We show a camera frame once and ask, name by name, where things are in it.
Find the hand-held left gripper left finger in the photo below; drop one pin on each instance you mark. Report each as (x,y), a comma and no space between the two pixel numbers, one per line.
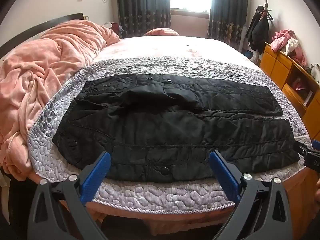
(98,173)

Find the pink fleece blanket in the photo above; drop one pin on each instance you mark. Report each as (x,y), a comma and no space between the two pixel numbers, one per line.
(45,62)

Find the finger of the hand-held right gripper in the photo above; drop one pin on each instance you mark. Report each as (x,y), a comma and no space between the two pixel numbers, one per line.
(301,148)

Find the pink clothes pile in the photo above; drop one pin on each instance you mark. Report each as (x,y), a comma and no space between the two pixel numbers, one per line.
(282,38)

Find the coat rack with dark coats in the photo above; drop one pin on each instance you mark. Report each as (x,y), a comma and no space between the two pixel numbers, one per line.
(260,30)

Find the dark patterned curtain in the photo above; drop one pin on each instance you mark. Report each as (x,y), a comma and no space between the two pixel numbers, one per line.
(142,7)
(227,7)

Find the dark wooden headboard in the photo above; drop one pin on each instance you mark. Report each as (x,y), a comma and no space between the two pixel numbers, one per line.
(22,31)

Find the pink pillow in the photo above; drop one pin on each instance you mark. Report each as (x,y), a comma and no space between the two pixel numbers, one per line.
(161,32)

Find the grey quilted bedspread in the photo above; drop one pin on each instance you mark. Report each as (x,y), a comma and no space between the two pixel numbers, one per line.
(140,65)

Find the blue box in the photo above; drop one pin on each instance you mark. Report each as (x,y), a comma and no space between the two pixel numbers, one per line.
(249,55)

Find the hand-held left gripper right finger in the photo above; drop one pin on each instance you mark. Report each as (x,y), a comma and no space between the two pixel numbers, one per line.
(223,173)

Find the bed with pink sheet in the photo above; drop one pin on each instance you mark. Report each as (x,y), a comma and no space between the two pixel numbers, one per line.
(175,46)

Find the pile of clothes by bed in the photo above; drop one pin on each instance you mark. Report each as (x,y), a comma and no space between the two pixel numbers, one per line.
(113,27)

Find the white folding rack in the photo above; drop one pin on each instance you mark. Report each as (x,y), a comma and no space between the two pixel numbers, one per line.
(242,38)

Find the yellow wooden cabinet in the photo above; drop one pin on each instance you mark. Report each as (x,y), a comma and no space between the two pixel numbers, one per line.
(277,65)

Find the black quilted jacket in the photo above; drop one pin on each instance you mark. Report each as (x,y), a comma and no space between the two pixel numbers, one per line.
(175,130)

